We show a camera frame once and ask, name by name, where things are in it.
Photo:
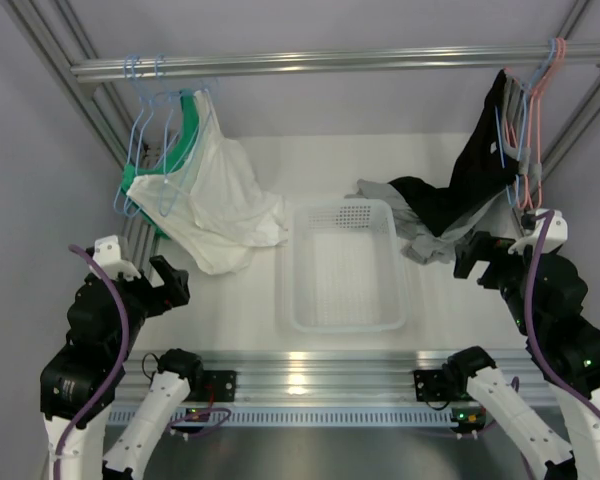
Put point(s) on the grey tank top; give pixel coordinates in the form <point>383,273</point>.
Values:
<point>422,246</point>

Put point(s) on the left rear robot arm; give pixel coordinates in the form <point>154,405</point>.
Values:
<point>179,372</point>

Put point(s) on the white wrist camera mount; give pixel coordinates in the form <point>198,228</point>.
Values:
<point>533,222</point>
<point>111,253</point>

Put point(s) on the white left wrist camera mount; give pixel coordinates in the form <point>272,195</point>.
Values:
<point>111,253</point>

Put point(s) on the black tank top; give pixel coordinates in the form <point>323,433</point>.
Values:
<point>481,172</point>

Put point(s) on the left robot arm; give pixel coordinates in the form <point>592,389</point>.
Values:
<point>78,385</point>

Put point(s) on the aluminium hanging rail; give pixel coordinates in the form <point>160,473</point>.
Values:
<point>111,70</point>

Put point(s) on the green tank top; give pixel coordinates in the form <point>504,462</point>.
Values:
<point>174,151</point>

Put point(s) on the white plastic basket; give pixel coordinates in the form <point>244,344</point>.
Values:
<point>344,270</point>

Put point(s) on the aluminium front frame rail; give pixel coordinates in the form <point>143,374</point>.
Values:
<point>328,389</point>

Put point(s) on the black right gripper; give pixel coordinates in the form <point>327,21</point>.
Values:
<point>483,247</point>

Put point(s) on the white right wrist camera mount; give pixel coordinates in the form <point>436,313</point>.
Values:
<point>533,222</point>

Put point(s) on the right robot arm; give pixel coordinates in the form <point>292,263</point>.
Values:
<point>544,295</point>

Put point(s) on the white tank top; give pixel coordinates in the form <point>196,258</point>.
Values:
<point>213,206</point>

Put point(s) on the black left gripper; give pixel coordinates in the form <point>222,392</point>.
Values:
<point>173,293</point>

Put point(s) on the right rear robot arm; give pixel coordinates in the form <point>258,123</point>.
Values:
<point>474,372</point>

